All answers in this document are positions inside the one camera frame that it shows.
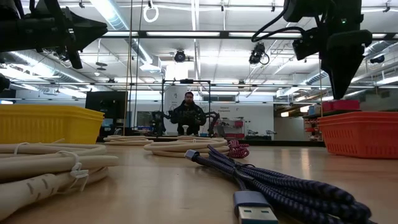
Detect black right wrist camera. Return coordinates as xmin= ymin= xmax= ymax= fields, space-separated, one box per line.
xmin=292 ymin=27 xmax=323 ymax=62

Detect black monitor screen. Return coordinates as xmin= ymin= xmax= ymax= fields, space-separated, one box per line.
xmin=85 ymin=90 xmax=129 ymax=138

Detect red white braided cable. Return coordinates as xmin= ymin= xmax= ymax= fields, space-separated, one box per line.
xmin=226 ymin=139 xmax=251 ymax=159

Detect black overhead light beam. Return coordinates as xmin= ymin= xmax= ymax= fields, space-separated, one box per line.
xmin=101 ymin=29 xmax=398 ymax=40

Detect silver spiral ceiling duct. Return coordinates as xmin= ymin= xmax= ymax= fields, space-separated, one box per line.
xmin=90 ymin=0 xmax=155 ymax=65

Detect white hanging cable ring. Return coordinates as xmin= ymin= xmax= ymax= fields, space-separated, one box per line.
xmin=142 ymin=2 xmax=160 ymax=24

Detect background storage shelf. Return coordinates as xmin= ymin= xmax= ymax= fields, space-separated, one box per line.
xmin=303 ymin=104 xmax=361 ymax=141

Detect white zip tie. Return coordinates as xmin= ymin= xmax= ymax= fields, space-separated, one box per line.
xmin=57 ymin=150 xmax=90 ymax=193

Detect red background boxes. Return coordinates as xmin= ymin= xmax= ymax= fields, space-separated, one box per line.
xmin=233 ymin=119 xmax=245 ymax=139

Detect white ceiling unit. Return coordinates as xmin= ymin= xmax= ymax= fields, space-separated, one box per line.
xmin=139 ymin=55 xmax=162 ymax=74

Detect red storage bins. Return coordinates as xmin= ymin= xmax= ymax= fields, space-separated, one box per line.
xmin=322 ymin=99 xmax=361 ymax=112

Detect orange plastic basket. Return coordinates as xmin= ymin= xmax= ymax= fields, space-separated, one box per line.
xmin=317 ymin=111 xmax=398 ymax=160

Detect silver ceiling duct with vent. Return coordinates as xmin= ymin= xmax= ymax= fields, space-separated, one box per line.
xmin=306 ymin=40 xmax=398 ymax=86

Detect dark hanging cord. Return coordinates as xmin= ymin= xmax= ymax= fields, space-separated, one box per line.
xmin=133 ymin=0 xmax=144 ymax=131

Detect person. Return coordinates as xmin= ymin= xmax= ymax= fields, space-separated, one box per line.
xmin=170 ymin=91 xmax=208 ymax=136

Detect yellow plastic basket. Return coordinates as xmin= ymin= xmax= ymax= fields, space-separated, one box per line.
xmin=0 ymin=104 xmax=105 ymax=145

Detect black ceiling camera with cable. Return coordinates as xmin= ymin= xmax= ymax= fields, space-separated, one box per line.
xmin=248 ymin=42 xmax=271 ymax=66

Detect white USB cable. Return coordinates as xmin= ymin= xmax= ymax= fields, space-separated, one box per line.
xmin=143 ymin=136 xmax=231 ymax=158
xmin=0 ymin=142 xmax=120 ymax=222
xmin=103 ymin=134 xmax=154 ymax=147

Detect purple braided USB cable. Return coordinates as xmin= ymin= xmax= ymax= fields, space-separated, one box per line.
xmin=184 ymin=144 xmax=379 ymax=224

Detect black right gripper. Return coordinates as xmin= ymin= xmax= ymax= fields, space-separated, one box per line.
xmin=320 ymin=29 xmax=373 ymax=100

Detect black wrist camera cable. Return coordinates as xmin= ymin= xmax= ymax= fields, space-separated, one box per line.
xmin=250 ymin=0 xmax=308 ymax=44

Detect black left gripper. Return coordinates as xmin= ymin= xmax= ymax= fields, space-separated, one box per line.
xmin=39 ymin=0 xmax=108 ymax=70

